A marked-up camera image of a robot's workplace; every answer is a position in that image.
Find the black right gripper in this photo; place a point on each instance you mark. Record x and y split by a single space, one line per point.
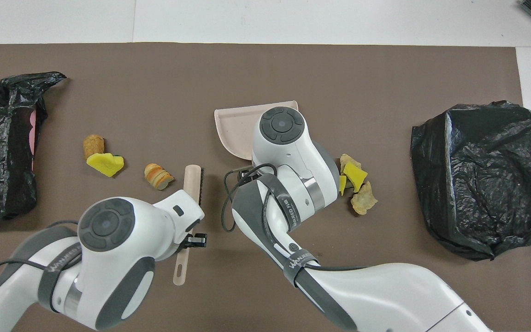
245 174

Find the beige hand brush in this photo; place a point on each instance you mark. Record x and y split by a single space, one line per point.
193 184

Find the striped croissant bread piece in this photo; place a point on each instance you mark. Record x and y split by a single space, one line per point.
158 176

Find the beige plastic dustpan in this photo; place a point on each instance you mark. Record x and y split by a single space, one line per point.
238 129

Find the yellow sponge with green pad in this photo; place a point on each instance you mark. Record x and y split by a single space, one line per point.
105 164

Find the brown bread roll piece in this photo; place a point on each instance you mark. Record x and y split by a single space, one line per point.
93 145

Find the yellow sponge scrap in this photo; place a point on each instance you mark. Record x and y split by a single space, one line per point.
342 184
355 176

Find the beige trash chunk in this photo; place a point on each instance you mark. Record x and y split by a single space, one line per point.
348 160
363 199

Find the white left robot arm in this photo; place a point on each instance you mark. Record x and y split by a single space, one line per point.
109 258

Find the black bag covered bin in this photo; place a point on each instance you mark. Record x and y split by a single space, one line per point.
482 184

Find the brown table mat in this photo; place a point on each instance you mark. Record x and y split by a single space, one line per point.
155 92

